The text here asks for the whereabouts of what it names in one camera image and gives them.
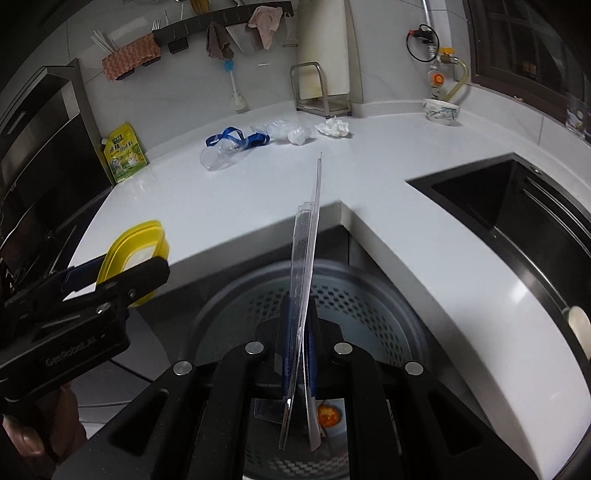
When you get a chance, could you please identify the brown dish cloth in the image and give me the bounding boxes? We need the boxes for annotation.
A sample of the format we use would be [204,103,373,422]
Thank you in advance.
[205,21,235,61]

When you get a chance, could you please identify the black kitchen sink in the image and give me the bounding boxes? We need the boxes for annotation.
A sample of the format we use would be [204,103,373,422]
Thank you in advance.
[406,154,591,370]

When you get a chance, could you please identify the clear plastic package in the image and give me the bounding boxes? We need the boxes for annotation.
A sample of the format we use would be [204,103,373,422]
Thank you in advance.
[277,151,324,453]

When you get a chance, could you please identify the white cutting board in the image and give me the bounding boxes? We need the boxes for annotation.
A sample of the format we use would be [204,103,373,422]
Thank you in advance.
[295,0,363,100]

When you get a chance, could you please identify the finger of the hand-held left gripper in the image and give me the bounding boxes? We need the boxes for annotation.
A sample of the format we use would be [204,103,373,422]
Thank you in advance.
[96,256,171,308]
[44,256,112,298]

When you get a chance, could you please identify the printed glass mug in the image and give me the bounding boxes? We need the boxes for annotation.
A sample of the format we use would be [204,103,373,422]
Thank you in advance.
[566,95,591,132]

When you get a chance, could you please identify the green seasoning pouch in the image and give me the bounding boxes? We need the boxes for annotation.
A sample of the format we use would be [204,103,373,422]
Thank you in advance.
[100,122,149,185]

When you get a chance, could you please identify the white bottle brush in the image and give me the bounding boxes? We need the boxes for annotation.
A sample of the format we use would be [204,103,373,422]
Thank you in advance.
[223,58,247,113]

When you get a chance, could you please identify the person's left hand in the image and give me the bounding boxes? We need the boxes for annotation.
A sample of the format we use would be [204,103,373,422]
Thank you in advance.
[0,378,88,467]

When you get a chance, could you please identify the black kitchen appliance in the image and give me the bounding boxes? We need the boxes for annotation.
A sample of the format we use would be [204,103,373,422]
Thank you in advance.
[0,59,114,278]

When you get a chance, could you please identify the patterned ceramic bowl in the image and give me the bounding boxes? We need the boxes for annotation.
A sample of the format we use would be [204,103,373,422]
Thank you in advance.
[422,98,462,124]

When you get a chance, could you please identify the metal cutting board rack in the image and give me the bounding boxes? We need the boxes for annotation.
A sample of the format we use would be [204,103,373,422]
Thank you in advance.
[290,61,353,118]

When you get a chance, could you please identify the grey perforated trash bin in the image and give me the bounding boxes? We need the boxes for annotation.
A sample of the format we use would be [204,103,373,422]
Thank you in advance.
[182,259,439,480]

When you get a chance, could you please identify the yellow gas hose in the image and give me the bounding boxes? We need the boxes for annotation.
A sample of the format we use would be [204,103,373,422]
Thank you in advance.
[441,58,469,103]

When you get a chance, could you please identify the black cable loop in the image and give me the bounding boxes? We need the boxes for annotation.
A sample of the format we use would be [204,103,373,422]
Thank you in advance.
[406,24,437,63]

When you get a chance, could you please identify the white bowls in sink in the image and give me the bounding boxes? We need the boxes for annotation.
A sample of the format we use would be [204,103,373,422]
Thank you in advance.
[562,305,591,361]

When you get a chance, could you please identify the pink dish cloth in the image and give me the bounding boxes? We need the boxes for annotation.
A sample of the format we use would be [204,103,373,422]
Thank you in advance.
[248,6,282,51]

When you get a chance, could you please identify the crumpled clear plastic bag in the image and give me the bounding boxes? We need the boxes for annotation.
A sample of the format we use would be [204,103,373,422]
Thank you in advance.
[250,119,312,145]

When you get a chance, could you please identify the black wall rack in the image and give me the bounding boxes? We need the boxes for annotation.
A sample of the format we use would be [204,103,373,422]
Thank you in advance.
[154,0,294,54]

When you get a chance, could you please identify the orange wavy sponge cloth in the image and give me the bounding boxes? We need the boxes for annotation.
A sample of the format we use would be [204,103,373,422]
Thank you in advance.
[102,33,162,84]

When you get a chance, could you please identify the gas valve with yellow handle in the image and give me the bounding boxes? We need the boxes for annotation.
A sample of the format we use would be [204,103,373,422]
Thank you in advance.
[427,46,458,100]

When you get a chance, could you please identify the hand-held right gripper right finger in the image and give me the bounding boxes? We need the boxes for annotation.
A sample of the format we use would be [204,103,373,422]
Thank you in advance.
[307,298,550,480]

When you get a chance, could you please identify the yellow plastic lid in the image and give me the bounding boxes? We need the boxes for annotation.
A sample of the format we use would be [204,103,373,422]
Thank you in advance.
[95,220,171,309]

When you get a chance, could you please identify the dark window frame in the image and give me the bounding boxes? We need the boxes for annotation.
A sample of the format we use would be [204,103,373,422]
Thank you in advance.
[464,0,591,121]

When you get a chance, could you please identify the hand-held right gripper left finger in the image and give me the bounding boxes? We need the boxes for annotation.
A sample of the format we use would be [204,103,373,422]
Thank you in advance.
[54,298,294,480]

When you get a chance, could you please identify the metal wall pipe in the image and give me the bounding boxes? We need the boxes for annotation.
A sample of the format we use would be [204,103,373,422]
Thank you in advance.
[420,0,437,49]

